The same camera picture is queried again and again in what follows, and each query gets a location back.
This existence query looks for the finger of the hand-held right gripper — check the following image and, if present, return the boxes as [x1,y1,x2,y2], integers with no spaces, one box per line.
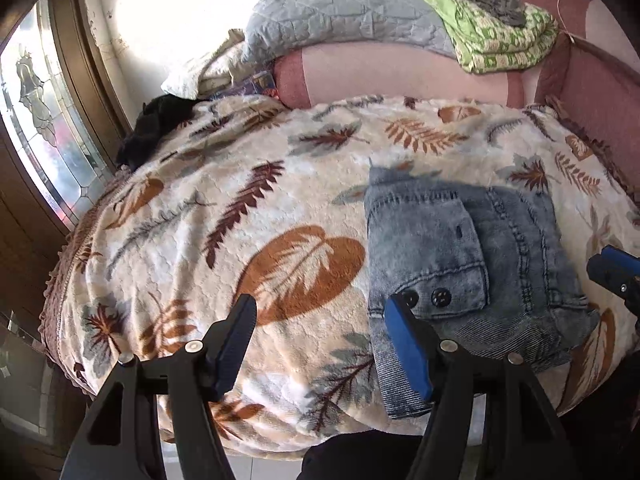
[586,245,640,333]

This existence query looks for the black cloth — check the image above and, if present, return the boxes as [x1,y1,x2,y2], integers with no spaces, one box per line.
[116,95,206,170]

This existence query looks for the green patterned folded blanket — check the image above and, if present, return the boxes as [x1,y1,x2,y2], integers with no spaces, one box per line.
[402,0,560,76]

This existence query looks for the dark grey cloth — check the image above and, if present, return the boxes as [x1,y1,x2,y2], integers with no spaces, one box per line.
[452,0,528,28]

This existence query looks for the cream cloth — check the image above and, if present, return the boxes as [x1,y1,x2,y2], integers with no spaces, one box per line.
[161,29,273,101]

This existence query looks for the leaf print blanket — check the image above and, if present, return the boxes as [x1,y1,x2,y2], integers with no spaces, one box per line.
[39,94,640,456]

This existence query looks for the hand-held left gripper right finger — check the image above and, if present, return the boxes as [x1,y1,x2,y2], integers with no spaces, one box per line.
[384,293,583,480]

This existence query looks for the glass side table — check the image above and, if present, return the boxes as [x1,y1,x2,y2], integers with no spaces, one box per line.
[0,310,66,441]

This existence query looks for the grey quilted pillow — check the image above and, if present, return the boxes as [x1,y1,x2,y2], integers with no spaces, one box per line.
[240,0,458,65]

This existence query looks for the blue denim pants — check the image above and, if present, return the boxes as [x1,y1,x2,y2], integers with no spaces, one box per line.
[363,157,601,420]

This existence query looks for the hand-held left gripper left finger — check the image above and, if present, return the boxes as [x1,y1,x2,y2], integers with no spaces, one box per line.
[59,294,258,480]

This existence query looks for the person's dark clothing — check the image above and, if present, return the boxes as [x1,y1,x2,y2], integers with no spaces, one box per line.
[299,434,426,480]

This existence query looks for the stained glass window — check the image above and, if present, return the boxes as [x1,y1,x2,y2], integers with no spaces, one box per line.
[0,0,113,226]

